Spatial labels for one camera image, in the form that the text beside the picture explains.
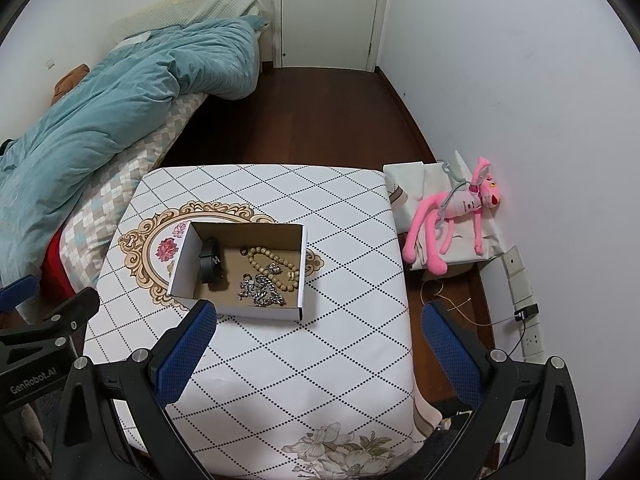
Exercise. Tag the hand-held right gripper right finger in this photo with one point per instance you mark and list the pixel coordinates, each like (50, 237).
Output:
(450, 355)

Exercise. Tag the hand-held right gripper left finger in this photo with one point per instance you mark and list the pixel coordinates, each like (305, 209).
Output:
(190, 355)

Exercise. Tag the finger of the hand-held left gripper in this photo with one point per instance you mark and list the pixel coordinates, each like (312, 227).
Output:
(20, 290)
(70, 315)

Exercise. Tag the cardboard box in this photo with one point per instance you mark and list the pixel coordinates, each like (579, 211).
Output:
(240, 305)

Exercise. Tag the black smart band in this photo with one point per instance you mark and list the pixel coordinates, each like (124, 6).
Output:
(209, 262)

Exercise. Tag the red blanket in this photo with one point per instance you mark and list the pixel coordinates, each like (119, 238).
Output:
(52, 265)

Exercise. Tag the black charger plug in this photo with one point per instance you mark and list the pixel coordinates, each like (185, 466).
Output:
(526, 312)

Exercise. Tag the person's dark fleece pants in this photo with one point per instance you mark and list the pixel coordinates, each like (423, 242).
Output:
(452, 452)

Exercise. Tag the checkered pillow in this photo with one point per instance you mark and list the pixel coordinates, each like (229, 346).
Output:
(115, 185)

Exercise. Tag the diamond patterned tablecloth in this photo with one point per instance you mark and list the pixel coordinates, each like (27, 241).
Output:
(325, 280)

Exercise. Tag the pink plush toy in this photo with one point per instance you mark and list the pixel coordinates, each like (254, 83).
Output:
(462, 205)

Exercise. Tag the teal quilt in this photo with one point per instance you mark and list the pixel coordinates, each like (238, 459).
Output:
(100, 120)

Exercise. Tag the brown plush toy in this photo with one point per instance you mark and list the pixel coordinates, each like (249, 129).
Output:
(70, 82)

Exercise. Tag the white door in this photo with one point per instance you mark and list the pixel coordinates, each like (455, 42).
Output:
(330, 10)

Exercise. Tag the white wall socket strip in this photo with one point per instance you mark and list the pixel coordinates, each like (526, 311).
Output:
(520, 280)

